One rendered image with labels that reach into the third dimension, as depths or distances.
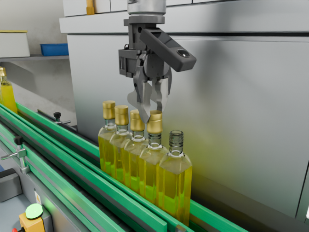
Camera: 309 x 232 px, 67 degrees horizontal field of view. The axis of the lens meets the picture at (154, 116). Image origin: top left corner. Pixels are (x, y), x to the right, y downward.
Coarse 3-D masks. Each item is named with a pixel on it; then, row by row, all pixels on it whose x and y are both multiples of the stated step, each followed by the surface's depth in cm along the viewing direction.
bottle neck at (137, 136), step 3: (132, 132) 56; (135, 132) 55; (138, 132) 55; (141, 132) 56; (132, 135) 56; (135, 135) 56; (138, 135) 56; (141, 135) 56; (132, 138) 57; (135, 138) 56; (138, 138) 56; (141, 138) 56
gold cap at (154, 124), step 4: (152, 112) 50; (156, 112) 50; (160, 112) 50; (152, 116) 49; (156, 116) 49; (160, 116) 50; (148, 120) 50; (152, 120) 50; (156, 120) 50; (160, 120) 50; (148, 124) 51; (152, 124) 50; (156, 124) 50; (160, 124) 51; (148, 128) 51; (152, 128) 50; (156, 128) 50; (160, 128) 51; (148, 132) 51; (152, 132) 50; (156, 132) 50; (160, 132) 51
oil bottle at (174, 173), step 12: (168, 156) 49; (180, 156) 49; (168, 168) 48; (180, 168) 48; (168, 180) 49; (180, 180) 48; (168, 192) 50; (180, 192) 49; (168, 204) 51; (180, 204) 51; (180, 216) 52
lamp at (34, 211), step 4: (32, 204) 70; (36, 204) 70; (28, 208) 69; (32, 208) 68; (36, 208) 69; (40, 208) 69; (28, 212) 68; (32, 212) 68; (36, 212) 68; (40, 212) 69; (28, 216) 68; (32, 216) 68; (36, 216) 68; (40, 216) 69
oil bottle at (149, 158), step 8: (144, 152) 53; (152, 152) 51; (160, 152) 52; (144, 160) 53; (152, 160) 51; (144, 168) 53; (152, 168) 51; (144, 176) 54; (152, 176) 52; (144, 184) 55; (152, 184) 53; (144, 192) 56; (152, 192) 54; (152, 200) 54
